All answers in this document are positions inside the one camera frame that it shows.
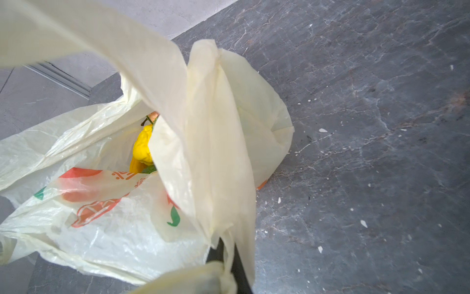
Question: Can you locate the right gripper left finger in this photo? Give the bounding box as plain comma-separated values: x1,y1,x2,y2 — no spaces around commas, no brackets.
206,238,225,263

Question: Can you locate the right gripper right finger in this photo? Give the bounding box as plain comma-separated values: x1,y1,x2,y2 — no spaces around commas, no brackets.
231,246,253,294

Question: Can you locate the cream plastic shopping bag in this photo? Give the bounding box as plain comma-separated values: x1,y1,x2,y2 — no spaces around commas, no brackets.
1,1,294,294

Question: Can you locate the yellow fake bell pepper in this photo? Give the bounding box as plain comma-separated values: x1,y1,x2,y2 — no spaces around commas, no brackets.
129,125,154,173

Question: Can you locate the red fake apple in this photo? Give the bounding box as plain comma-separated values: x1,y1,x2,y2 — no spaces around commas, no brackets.
147,111,159,124

